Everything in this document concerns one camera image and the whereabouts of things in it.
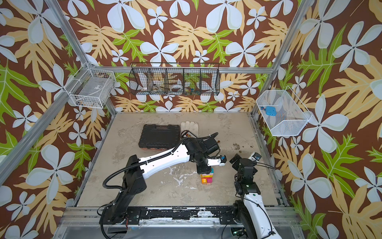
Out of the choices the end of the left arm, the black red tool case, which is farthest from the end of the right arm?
the black red tool case

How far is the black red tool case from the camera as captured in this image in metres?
0.98

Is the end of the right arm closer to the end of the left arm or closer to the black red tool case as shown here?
the end of the left arm
